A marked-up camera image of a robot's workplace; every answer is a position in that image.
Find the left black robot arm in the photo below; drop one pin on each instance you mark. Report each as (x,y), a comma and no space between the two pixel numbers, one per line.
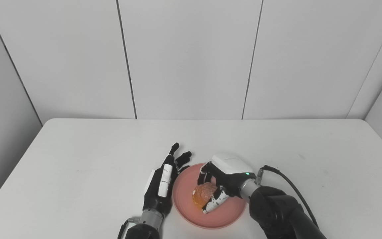
(146,225)

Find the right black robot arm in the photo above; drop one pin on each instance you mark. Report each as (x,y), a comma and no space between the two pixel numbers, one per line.
(277,212)

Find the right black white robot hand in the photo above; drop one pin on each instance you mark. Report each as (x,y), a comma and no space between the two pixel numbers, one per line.
(230,172)

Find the pink round plate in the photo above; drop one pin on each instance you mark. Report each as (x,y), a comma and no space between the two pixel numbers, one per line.
(225,212)

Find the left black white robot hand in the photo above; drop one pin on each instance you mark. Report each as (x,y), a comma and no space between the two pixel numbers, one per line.
(159,189)

